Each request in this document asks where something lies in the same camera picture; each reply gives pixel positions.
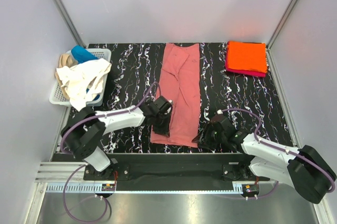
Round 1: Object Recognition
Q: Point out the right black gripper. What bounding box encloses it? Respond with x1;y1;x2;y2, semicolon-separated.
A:
192;121;226;150

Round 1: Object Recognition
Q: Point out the salmon pink t-shirt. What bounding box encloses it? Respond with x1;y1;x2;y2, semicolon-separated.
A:
151;43;201;148

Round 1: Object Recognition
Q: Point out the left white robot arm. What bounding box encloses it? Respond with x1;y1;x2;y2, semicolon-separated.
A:
60;96;173;180

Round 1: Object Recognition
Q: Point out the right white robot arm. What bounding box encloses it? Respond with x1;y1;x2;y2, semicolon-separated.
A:
192;114;336;204

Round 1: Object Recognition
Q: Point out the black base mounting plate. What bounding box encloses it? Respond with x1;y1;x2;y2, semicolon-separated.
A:
83;152;272;192

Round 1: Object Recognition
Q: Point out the folded orange t-shirt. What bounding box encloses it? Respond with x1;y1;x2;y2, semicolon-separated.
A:
226;41;267;74

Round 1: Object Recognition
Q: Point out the white t-shirt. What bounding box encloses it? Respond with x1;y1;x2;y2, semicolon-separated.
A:
56;59;112;111

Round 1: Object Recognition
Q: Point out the blue t-shirt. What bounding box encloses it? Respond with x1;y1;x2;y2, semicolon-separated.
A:
71;45;98;64

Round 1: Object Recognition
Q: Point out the white plastic laundry basket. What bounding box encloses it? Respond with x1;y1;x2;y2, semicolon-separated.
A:
49;48;111;107

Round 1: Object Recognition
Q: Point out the beige t-shirt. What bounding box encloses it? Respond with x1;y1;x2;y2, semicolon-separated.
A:
55;53;78;89

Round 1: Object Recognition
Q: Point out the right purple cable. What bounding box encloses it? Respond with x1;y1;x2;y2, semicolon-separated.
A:
217;108;336;200

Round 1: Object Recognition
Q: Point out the purple cable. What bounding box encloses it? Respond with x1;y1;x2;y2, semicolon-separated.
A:
59;81;162;223
217;108;336;200

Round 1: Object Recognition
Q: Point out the right aluminium frame post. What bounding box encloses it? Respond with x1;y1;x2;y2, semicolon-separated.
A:
266;0;316;50

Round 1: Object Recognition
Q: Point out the aluminium frame post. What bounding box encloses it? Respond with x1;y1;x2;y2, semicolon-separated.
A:
266;0;316;50
53;0;86;47

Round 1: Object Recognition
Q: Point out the white slotted cable duct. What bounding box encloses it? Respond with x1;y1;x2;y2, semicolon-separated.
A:
46;182;254;194

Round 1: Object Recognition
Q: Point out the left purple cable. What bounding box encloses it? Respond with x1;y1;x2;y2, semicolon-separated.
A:
59;81;162;223

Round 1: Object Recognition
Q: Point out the left aluminium frame post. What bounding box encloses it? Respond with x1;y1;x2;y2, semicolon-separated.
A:
53;0;86;47

